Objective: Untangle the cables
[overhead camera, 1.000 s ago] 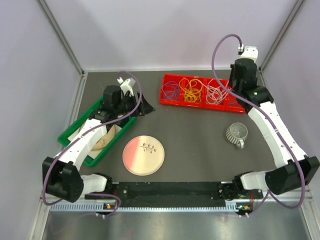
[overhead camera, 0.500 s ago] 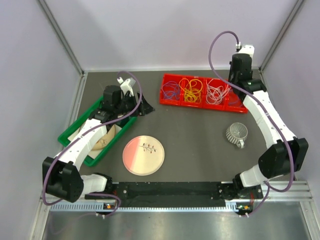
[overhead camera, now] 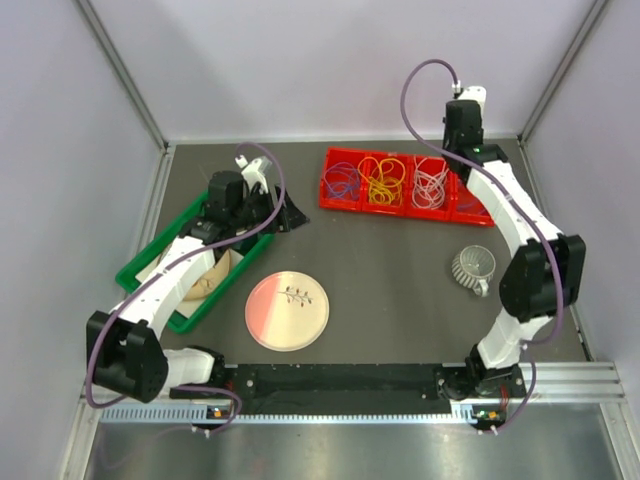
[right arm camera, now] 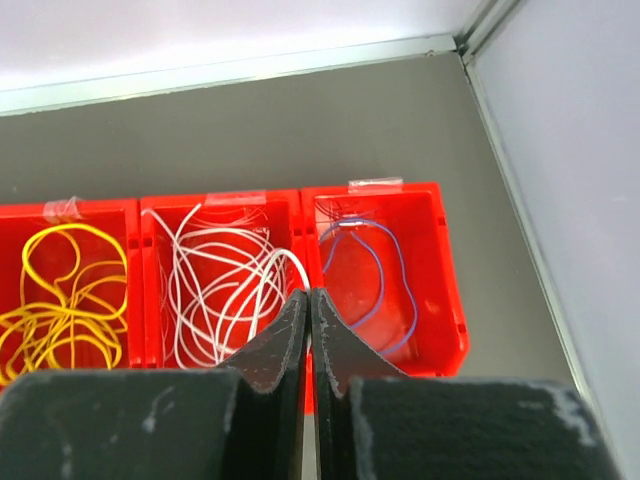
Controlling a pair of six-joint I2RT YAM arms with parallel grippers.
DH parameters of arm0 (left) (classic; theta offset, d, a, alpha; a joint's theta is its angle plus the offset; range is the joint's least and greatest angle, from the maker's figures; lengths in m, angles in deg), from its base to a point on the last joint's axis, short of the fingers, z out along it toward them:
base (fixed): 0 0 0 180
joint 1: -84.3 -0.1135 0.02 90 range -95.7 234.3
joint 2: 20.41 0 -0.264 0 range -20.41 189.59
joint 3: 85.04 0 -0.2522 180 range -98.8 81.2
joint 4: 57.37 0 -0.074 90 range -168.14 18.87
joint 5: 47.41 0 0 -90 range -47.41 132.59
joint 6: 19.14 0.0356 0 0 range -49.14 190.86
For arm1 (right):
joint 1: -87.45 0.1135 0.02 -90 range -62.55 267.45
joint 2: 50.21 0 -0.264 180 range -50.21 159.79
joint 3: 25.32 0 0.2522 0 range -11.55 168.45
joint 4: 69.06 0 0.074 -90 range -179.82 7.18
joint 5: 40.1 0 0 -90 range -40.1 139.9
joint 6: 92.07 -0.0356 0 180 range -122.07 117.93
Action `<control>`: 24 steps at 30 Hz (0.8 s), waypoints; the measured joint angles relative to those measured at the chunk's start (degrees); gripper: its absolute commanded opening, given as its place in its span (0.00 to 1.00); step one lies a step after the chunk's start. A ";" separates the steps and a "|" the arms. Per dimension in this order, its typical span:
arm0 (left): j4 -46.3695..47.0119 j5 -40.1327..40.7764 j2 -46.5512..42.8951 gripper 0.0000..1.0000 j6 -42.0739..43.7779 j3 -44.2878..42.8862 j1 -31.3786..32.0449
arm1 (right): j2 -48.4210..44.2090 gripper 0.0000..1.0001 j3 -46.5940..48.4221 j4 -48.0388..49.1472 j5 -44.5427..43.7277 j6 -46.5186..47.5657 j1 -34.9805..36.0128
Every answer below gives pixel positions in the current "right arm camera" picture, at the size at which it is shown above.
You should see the yellow cable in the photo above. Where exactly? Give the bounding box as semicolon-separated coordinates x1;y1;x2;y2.
0;222;129;387

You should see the red divided plastic bin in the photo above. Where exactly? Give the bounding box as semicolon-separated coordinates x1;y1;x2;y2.
1;183;469;385

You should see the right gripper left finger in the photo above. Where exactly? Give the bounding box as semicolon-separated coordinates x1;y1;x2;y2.
1;291;307;479

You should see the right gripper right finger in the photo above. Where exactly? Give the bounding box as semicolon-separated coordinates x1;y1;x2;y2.
310;289;620;479

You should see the lilac thin cable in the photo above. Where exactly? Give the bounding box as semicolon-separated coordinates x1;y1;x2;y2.
317;217;418;357

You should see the white cable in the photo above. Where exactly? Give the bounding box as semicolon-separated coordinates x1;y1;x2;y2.
249;248;313;351
141;202;291;369

